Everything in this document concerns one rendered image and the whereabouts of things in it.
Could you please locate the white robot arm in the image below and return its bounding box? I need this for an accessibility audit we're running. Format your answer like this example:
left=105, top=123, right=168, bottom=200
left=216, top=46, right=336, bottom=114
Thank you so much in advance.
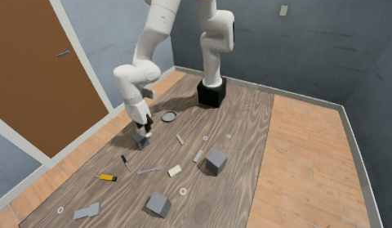
left=114, top=0, right=234, bottom=105

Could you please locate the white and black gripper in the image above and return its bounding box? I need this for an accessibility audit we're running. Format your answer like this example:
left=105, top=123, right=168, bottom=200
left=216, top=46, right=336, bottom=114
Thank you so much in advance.
left=124, top=98, right=154, bottom=133

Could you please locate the grey round shallow dish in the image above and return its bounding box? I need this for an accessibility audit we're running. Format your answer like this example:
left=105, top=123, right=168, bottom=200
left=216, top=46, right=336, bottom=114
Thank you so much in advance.
left=162, top=110, right=176, bottom=123

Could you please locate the cream flat bar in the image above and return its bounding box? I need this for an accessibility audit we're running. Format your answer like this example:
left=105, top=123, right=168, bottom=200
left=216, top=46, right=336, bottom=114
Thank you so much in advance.
left=168, top=165, right=181, bottom=177

